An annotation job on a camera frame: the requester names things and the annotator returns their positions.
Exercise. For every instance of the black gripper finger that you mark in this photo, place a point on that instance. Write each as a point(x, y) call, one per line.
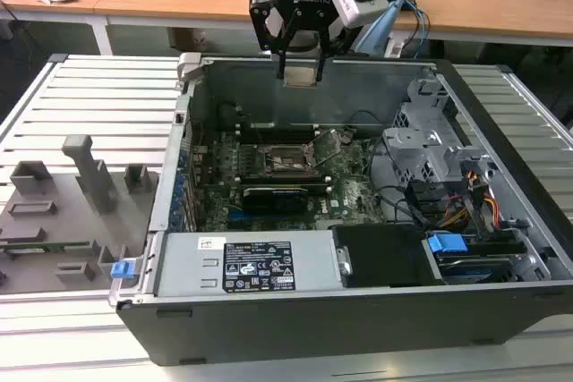
point(320, 66)
point(257, 19)

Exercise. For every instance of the silver CPU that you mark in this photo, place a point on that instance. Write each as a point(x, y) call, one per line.
point(300, 77)

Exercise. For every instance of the blue expansion slot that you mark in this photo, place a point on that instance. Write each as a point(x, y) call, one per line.
point(239, 222)

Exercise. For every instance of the wooden desk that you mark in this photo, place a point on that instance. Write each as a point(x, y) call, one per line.
point(201, 2)
point(27, 4)

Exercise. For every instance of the pale blue teach pendant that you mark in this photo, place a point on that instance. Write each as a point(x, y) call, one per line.
point(378, 31)

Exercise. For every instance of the cardboard box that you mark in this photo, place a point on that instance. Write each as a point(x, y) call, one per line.
point(188, 39)

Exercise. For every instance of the round coin battery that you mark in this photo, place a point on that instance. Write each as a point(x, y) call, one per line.
point(347, 134)

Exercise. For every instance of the grey case release latch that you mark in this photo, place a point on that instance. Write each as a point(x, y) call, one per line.
point(188, 66)

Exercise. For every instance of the silver metal drive cage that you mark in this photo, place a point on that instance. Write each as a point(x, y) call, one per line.
point(414, 142)

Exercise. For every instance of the green motherboard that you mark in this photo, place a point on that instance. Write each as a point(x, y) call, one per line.
point(349, 203)

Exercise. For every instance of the black graphics card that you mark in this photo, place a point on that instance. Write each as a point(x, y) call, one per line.
point(277, 201)

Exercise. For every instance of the black plastic shroud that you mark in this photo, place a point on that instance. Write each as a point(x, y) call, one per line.
point(380, 257)

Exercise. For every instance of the hard disk in blue carrier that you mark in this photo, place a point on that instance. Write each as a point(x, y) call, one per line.
point(445, 248)

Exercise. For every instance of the grey power supply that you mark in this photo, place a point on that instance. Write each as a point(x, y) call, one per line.
point(188, 265)

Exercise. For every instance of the black PC case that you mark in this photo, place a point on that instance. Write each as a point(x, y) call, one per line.
point(313, 333)

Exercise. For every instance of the blue case latch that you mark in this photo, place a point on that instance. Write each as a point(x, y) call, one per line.
point(123, 270)

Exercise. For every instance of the grey parts rack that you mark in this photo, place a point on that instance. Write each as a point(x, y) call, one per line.
point(67, 230)

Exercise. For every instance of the green RAM stick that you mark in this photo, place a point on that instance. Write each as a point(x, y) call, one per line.
point(58, 246)

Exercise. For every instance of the small white wrist camera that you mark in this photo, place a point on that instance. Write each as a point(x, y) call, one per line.
point(274, 22)

